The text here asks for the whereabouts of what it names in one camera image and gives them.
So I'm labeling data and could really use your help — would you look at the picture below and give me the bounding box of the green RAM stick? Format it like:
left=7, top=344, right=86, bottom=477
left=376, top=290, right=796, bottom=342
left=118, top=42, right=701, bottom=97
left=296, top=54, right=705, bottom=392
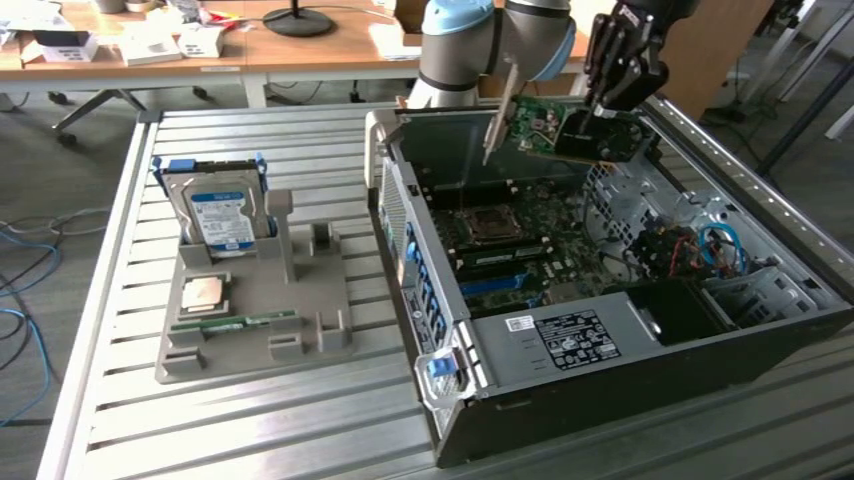
left=458, top=243, right=554, bottom=267
left=169, top=309, right=298, bottom=334

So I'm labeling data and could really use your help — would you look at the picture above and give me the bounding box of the grey floor cable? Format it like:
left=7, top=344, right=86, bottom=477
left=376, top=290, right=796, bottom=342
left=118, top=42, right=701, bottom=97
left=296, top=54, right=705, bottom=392
left=0, top=207, right=111, bottom=237

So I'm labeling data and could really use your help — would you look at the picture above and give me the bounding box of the blue data wire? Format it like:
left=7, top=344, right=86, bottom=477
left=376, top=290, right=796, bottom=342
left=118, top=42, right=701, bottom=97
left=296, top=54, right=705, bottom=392
left=696, top=223, right=748, bottom=279

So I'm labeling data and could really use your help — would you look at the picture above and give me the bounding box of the wooden office desk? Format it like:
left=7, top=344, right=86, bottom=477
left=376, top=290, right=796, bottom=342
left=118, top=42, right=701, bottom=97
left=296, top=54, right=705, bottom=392
left=0, top=0, right=249, bottom=146
left=242, top=0, right=612, bottom=109

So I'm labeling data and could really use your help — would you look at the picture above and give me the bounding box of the blue expansion slot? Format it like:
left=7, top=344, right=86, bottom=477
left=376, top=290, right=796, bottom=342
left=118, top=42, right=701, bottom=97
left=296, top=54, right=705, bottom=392
left=457, top=276, right=522, bottom=297

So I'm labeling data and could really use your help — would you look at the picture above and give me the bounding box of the white box black lid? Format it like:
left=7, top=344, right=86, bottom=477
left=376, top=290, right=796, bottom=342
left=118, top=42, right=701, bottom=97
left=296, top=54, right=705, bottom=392
left=31, top=29, right=99, bottom=64

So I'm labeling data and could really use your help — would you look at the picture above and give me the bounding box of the copper-toned CPU chip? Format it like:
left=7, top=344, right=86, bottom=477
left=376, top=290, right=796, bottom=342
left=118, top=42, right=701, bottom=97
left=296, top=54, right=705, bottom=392
left=179, top=277, right=225, bottom=314

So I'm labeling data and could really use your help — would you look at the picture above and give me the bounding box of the green motherboard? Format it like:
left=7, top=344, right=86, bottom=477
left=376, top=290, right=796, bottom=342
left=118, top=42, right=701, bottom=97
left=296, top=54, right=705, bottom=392
left=425, top=179, right=628, bottom=319

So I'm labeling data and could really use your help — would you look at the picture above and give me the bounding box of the wooden cabinet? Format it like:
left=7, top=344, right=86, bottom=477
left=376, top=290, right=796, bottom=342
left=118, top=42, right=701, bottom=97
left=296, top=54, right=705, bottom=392
left=625, top=0, right=776, bottom=121

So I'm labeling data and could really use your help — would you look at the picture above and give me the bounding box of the black open PC case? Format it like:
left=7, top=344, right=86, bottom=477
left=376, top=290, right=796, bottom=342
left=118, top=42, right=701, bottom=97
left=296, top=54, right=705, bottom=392
left=362, top=92, right=854, bottom=469

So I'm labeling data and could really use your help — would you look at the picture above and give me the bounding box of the grey plastic parts rack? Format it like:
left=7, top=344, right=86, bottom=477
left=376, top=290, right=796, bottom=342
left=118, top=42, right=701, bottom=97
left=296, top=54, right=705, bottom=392
left=153, top=188, right=354, bottom=385

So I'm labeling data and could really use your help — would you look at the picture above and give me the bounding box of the grey power supply unit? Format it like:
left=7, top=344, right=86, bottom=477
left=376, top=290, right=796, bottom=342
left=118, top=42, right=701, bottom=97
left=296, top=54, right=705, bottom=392
left=469, top=292, right=665, bottom=389

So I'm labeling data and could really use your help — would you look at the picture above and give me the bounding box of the blue floor cable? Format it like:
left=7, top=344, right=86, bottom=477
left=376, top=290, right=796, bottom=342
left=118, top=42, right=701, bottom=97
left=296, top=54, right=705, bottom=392
left=0, top=307, right=55, bottom=427
left=0, top=227, right=62, bottom=299

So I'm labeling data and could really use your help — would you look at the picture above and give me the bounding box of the hard disk with blue caddy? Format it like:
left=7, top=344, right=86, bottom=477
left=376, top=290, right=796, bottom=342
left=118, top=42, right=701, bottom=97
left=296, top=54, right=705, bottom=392
left=150, top=153, right=269, bottom=259

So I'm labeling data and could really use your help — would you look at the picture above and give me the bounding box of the white box with label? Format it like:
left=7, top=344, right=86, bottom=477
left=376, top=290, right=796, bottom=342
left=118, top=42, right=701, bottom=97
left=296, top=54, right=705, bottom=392
left=177, top=24, right=226, bottom=59

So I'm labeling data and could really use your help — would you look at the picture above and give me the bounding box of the black monitor stand base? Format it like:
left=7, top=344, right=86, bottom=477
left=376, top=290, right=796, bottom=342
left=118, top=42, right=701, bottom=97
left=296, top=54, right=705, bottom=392
left=261, top=0, right=336, bottom=39

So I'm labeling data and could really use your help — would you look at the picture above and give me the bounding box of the metal CPU socket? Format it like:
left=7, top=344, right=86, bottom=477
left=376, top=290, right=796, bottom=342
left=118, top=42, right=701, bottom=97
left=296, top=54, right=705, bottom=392
left=462, top=205, right=525, bottom=244

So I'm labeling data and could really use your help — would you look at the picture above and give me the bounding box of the brown cardboard box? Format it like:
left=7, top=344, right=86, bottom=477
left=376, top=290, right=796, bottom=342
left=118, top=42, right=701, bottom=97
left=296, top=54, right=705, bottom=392
left=392, top=0, right=428, bottom=34

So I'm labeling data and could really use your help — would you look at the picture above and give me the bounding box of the green graphics card black fan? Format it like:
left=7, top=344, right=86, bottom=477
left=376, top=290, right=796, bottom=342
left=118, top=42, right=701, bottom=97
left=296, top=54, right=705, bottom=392
left=480, top=64, right=659, bottom=165

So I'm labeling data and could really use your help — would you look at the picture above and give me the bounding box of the red wire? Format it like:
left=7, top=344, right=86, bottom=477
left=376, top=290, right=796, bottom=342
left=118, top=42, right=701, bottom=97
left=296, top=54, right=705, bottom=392
left=672, top=234, right=708, bottom=276

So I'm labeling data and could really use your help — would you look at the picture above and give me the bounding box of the white paper stack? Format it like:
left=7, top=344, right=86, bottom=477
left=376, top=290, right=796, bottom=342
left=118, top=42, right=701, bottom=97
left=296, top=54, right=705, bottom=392
left=366, top=22, right=422, bottom=62

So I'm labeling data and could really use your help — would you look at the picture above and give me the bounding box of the white cardboard box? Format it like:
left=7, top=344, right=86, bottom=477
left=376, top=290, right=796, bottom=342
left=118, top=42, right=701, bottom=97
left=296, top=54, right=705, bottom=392
left=118, top=22, right=182, bottom=66

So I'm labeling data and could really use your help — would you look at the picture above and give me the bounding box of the silver disk bay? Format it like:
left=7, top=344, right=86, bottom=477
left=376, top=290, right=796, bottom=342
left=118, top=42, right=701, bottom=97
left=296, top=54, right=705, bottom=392
left=699, top=265, right=820, bottom=334

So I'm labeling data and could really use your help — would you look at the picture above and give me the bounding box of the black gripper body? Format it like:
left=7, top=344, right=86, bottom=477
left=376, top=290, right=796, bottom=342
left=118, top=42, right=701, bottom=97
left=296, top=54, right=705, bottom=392
left=609, top=0, right=701, bottom=39

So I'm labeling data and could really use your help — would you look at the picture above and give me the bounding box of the perforated metal drive cage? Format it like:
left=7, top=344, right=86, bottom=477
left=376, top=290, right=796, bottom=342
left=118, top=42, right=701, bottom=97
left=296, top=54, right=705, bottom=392
left=580, top=112, right=708, bottom=246

